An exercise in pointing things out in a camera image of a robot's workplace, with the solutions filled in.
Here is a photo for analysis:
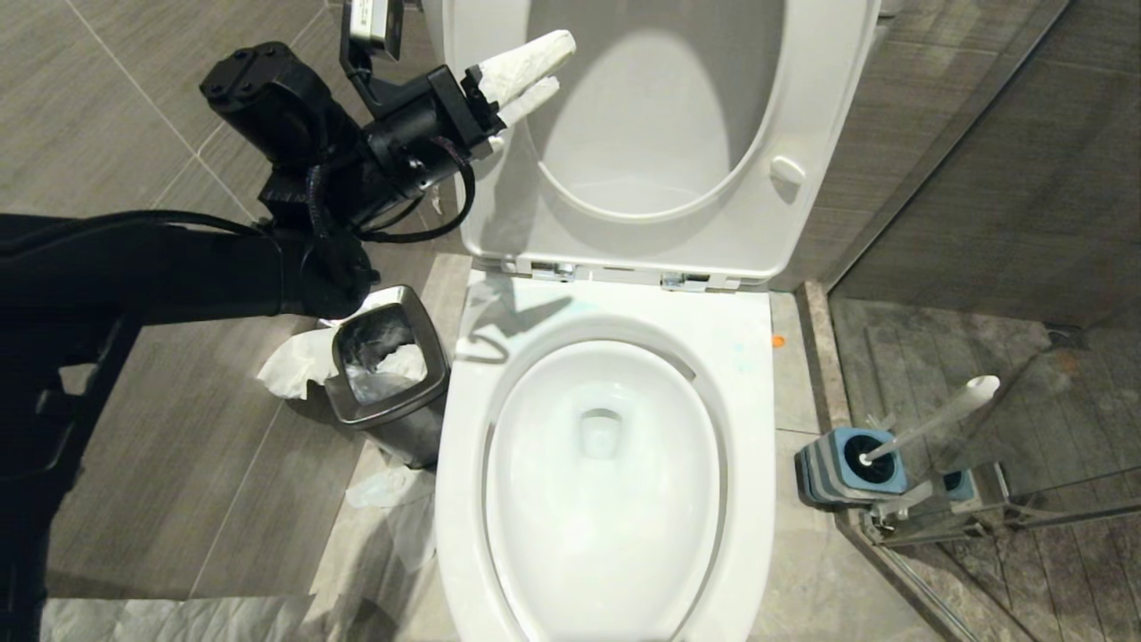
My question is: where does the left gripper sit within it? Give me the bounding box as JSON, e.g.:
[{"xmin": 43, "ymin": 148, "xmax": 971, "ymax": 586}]
[{"xmin": 361, "ymin": 29, "xmax": 578, "ymax": 193}]

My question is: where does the white toilet lid and seat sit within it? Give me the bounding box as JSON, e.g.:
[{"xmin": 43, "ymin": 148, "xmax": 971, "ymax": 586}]
[{"xmin": 423, "ymin": 0, "xmax": 882, "ymax": 289}]

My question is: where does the white toilet bowl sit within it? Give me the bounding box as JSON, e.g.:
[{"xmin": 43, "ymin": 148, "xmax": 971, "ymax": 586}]
[{"xmin": 434, "ymin": 270, "xmax": 776, "ymax": 642}]

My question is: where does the blue grey brush holder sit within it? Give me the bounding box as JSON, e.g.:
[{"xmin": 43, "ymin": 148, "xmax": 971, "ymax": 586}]
[{"xmin": 795, "ymin": 426, "xmax": 909, "ymax": 509}]

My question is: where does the white toilet brush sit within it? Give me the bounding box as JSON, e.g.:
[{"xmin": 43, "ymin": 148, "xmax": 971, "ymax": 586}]
[{"xmin": 858, "ymin": 375, "xmax": 1001, "ymax": 465}]

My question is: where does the clear plastic bin liner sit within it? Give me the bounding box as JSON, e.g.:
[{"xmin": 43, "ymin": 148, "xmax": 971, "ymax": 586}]
[{"xmin": 339, "ymin": 304, "xmax": 429, "ymax": 406}]

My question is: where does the metal trash can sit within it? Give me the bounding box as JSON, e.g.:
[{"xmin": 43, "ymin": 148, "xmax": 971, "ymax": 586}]
[{"xmin": 323, "ymin": 285, "xmax": 452, "ymax": 470}]

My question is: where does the white tissue paper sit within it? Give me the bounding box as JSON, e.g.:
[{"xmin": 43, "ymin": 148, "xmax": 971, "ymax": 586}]
[{"xmin": 257, "ymin": 287, "xmax": 404, "ymax": 401}]

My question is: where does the white paper sheet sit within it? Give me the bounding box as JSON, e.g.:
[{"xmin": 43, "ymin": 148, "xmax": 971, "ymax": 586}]
[{"xmin": 344, "ymin": 446, "xmax": 439, "ymax": 573}]

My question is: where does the glass shower door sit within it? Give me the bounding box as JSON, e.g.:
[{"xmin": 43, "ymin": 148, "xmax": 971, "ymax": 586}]
[{"xmin": 825, "ymin": 0, "xmax": 1141, "ymax": 642}]

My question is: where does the black cable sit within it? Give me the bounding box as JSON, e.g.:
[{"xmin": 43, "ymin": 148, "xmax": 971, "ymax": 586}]
[{"xmin": 355, "ymin": 136, "xmax": 477, "ymax": 244}]

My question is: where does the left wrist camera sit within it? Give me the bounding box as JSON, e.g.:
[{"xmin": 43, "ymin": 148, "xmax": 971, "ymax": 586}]
[{"xmin": 340, "ymin": 0, "xmax": 435, "ymax": 121}]

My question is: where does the metal door hinge bracket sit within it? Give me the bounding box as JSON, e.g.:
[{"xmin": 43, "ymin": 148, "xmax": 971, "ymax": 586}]
[{"xmin": 860, "ymin": 462, "xmax": 1013, "ymax": 545}]

